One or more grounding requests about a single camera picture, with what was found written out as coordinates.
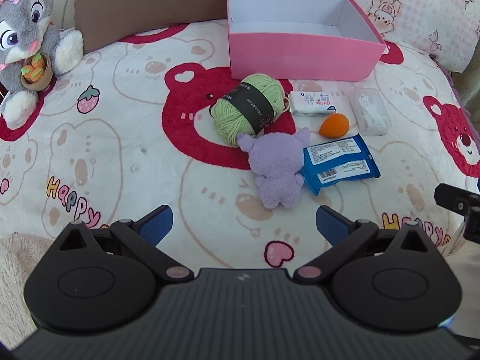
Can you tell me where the orange makeup sponge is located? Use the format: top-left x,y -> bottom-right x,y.
319,113 -> 349,137

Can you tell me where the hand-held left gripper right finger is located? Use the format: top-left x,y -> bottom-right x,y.
293,205 -> 439,282

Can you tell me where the beige fluffy throw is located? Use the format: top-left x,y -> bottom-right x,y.
0,232 -> 59,350

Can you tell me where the green yarn ball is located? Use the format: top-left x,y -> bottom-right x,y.
209,73 -> 290,148

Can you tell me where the purple plush toy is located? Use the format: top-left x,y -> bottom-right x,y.
237,127 -> 311,210

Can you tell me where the grey rabbit plush toy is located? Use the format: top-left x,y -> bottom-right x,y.
0,0 -> 84,128

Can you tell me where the pink checked pillow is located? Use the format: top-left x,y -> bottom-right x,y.
309,0 -> 480,73

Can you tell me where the clear cotton swab box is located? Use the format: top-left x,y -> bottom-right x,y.
349,87 -> 392,136

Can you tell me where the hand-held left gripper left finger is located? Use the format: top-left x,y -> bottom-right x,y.
52,205 -> 196,283

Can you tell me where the white tissue pack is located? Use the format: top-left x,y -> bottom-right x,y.
288,91 -> 339,117

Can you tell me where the brown embroidered pillow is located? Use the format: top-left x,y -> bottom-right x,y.
73,0 -> 314,55

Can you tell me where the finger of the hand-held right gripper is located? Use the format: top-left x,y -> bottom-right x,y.
434,183 -> 480,241

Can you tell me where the pink cardboard box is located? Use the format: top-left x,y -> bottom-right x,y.
227,0 -> 387,82

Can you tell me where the red bear printed blanket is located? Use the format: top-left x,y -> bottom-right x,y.
0,18 -> 480,271

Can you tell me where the blue wet wipes packet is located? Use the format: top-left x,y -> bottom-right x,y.
301,133 -> 382,196

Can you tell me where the beige cloth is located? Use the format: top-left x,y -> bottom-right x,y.
448,247 -> 480,346

